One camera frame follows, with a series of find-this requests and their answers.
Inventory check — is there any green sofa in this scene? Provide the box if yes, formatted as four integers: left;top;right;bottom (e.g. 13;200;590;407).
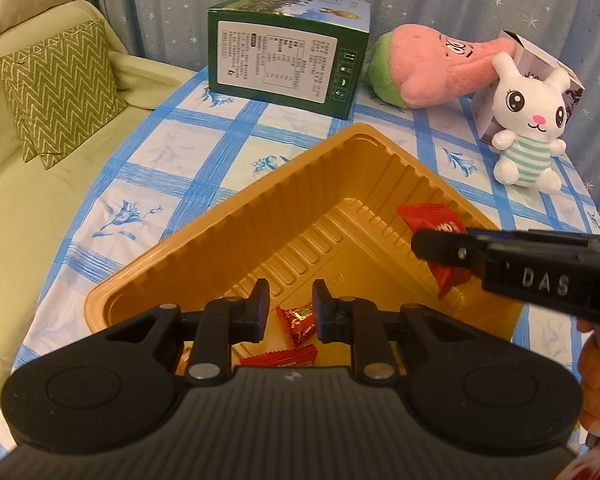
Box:
0;0;193;393

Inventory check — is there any white brown paper box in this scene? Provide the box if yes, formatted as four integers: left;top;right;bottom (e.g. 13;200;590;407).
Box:
470;30;584;144

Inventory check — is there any green white cardboard box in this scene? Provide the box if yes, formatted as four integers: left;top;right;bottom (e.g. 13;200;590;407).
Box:
208;0;370;119

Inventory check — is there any large red snack packet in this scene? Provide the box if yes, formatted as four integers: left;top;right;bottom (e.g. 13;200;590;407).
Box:
396;204;471;299

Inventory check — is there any person's right hand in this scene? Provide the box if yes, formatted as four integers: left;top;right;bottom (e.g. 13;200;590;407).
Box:
577;320;600;431

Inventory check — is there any white bunny plush toy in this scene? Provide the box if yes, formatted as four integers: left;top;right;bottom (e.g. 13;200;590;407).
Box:
491;53;570;194

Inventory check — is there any pink peach plush toy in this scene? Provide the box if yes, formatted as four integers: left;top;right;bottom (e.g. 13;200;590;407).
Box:
364;24;516;108

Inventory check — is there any orange plastic tray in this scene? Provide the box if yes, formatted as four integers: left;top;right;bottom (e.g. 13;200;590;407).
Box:
84;124;522;339

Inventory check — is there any red white candy packet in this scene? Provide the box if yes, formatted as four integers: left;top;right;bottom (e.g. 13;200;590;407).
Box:
240;344;318;368

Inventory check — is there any small red candy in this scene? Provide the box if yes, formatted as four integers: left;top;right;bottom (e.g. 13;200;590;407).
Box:
275;301;316;348

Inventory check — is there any green zigzag pillow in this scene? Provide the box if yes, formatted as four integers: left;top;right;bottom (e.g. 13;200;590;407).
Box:
0;20;126;170

